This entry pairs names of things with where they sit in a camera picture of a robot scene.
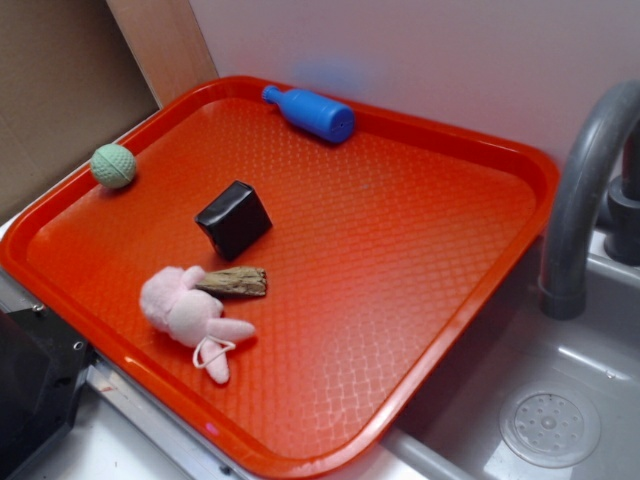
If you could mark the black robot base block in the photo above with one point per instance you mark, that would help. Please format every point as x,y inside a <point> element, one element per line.
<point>44,364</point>

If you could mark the green dimpled ball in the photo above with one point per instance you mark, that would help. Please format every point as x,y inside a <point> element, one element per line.
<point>113,166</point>

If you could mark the red plastic serving tray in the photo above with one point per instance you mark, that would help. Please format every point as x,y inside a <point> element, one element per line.
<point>382,249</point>

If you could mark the black wrapped box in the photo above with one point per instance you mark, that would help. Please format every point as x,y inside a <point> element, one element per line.
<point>234,220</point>

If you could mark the brown wood piece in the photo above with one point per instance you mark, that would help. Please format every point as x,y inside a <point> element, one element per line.
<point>235,282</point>

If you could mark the blue plastic bottle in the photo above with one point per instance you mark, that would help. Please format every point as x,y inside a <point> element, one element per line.
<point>321,116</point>

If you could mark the pink plush bunny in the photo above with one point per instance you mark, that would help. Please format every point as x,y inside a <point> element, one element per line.
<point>171,302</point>

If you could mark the light wooden board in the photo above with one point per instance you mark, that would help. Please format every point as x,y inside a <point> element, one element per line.
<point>167,44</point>

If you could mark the grey plastic sink basin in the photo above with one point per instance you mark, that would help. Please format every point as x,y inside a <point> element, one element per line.
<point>450,429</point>

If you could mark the grey toy faucet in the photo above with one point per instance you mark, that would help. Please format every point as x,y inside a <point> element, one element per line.
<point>601,174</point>

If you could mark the round sink drain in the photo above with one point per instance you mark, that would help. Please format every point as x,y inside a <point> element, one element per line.
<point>549,426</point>

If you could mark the brown cardboard panel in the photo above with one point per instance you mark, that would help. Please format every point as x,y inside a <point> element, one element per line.
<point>69,83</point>

